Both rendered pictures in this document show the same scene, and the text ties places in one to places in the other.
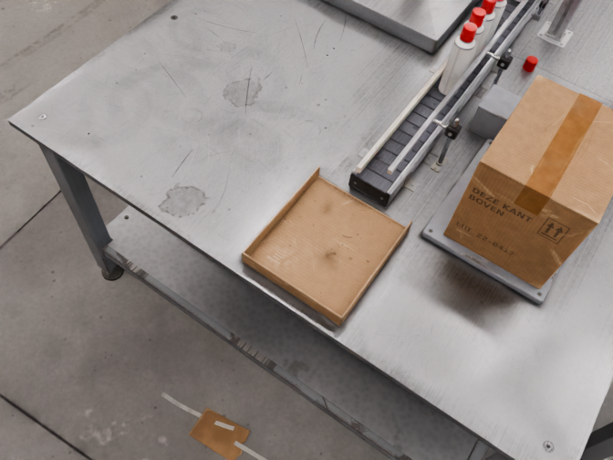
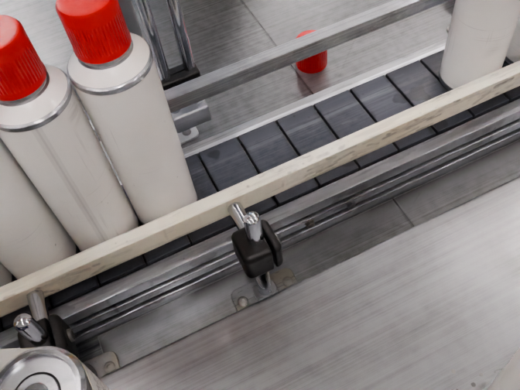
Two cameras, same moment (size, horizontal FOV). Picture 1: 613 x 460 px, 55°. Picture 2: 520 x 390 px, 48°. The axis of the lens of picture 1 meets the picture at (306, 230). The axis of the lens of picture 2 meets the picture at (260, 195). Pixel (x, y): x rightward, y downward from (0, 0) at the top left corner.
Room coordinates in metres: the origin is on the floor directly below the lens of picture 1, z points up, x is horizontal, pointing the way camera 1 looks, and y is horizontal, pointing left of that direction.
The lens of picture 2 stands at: (1.76, -0.32, 1.27)
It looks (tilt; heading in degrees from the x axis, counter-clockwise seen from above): 55 degrees down; 223
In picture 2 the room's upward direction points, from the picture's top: 9 degrees counter-clockwise
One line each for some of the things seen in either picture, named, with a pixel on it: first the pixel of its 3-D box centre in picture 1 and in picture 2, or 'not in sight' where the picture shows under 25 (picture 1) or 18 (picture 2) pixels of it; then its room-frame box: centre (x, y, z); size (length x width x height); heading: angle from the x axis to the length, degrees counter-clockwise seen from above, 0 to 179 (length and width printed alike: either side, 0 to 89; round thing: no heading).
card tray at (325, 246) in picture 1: (328, 240); not in sight; (0.69, -0.05, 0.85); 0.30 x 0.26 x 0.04; 151
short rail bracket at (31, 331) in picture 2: not in sight; (53, 332); (1.75, -0.55, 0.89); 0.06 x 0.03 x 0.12; 61
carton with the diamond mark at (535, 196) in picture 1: (538, 182); not in sight; (0.82, -0.49, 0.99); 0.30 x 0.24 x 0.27; 152
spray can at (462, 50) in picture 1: (458, 60); not in sight; (1.18, -0.33, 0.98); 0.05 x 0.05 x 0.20
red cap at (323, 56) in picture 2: (530, 63); (311, 50); (1.37, -0.58, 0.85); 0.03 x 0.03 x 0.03
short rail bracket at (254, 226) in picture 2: not in sight; (261, 258); (1.62, -0.46, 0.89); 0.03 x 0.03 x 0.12; 61
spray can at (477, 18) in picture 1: (467, 45); not in sight; (1.24, -0.35, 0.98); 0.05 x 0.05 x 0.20
